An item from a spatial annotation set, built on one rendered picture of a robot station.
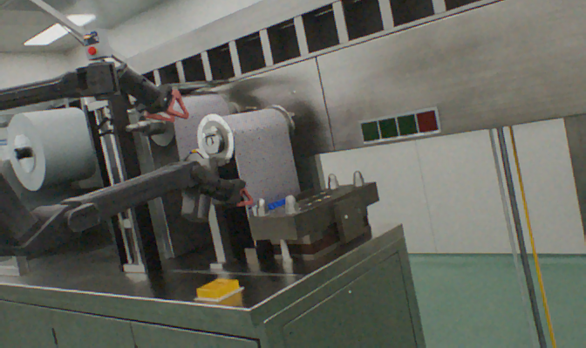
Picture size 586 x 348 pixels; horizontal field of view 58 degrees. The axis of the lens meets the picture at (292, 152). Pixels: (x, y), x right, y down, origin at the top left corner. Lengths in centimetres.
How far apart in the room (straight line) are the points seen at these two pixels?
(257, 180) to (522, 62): 75
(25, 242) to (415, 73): 102
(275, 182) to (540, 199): 261
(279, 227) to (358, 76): 51
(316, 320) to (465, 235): 294
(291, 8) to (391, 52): 38
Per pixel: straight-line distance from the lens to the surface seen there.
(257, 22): 181
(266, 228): 139
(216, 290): 123
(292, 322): 123
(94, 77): 129
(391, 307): 157
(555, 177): 385
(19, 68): 740
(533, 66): 138
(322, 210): 140
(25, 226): 98
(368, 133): 156
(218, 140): 146
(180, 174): 126
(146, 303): 142
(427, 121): 147
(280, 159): 159
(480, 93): 142
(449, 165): 406
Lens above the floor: 125
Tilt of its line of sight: 3 degrees down
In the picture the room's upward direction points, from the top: 12 degrees counter-clockwise
